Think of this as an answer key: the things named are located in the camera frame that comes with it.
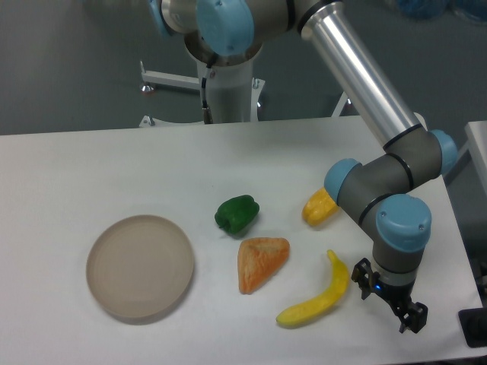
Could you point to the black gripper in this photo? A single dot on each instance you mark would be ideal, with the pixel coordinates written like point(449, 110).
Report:
point(395, 289)

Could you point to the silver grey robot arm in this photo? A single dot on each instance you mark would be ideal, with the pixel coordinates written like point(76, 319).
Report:
point(225, 35)

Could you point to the green toy pepper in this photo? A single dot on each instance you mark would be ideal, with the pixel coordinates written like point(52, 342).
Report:
point(236, 213)

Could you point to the black device at table edge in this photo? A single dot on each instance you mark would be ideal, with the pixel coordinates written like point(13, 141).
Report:
point(473, 324)

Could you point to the yellow toy banana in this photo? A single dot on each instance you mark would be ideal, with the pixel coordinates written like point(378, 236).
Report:
point(303, 313)

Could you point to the orange toy sandwich triangle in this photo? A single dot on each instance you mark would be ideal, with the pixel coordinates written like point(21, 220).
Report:
point(258, 259)

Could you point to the white side table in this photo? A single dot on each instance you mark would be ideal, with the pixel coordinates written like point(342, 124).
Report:
point(473, 150)

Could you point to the beige round plate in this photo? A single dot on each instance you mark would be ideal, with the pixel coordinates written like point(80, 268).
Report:
point(140, 268)

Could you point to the blue object top right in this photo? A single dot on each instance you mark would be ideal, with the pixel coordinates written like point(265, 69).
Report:
point(467, 10)

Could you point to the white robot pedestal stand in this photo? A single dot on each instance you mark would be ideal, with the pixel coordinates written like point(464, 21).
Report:
point(228, 94)

